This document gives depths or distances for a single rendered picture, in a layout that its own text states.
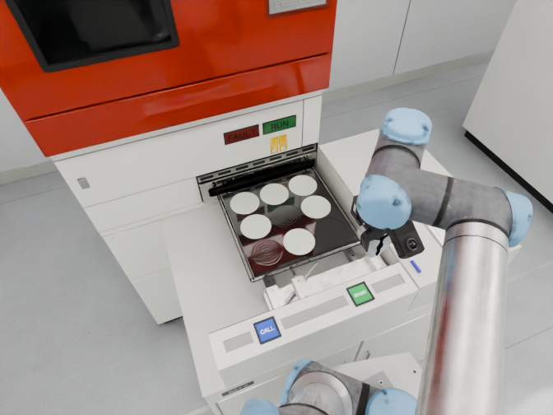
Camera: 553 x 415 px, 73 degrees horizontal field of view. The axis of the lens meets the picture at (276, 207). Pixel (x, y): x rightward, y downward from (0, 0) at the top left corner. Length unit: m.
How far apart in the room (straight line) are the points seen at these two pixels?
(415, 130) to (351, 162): 0.75
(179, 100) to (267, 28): 0.29
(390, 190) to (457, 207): 0.09
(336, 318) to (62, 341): 1.61
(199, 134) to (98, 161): 0.30
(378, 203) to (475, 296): 0.16
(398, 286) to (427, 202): 0.55
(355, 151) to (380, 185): 0.86
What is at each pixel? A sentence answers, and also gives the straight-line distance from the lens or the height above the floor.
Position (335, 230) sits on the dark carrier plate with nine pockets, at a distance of 1.22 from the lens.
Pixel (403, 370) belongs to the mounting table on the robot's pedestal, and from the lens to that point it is 1.14.
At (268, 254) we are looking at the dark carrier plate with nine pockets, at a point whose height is 0.90.
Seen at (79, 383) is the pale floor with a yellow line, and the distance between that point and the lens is 2.16.
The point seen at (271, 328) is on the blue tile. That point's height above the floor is 0.96.
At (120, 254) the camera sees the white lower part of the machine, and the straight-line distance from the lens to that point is 1.52.
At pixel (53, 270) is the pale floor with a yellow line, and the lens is 2.55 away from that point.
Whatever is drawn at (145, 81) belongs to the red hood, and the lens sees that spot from 1.02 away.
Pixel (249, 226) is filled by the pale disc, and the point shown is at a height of 0.90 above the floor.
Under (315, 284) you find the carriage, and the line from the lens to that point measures 1.13.
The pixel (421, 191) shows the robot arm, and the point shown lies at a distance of 0.55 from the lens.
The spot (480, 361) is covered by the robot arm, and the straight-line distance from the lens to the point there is 0.44.
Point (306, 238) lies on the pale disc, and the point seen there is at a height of 0.90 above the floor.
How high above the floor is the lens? 1.87
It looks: 50 degrees down
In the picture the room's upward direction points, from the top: 2 degrees counter-clockwise
